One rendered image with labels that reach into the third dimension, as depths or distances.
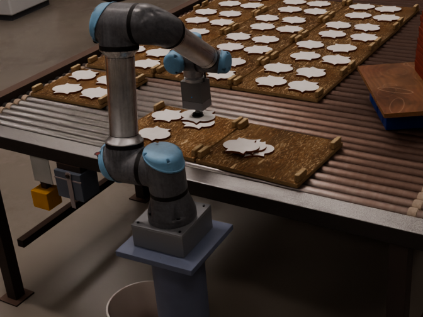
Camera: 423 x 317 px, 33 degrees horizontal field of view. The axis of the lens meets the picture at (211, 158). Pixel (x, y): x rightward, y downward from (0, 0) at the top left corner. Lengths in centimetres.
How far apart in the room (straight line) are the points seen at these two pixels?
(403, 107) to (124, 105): 106
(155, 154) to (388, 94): 106
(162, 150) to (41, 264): 185
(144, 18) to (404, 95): 116
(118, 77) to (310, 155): 80
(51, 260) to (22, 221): 48
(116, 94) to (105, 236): 193
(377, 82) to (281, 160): 60
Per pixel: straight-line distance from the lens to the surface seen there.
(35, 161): 296
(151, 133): 277
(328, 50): 356
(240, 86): 317
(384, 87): 284
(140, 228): 218
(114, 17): 204
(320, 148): 259
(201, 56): 222
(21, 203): 442
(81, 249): 387
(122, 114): 210
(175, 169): 207
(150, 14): 200
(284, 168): 246
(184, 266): 212
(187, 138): 271
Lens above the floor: 209
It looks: 27 degrees down
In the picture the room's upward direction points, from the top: 5 degrees counter-clockwise
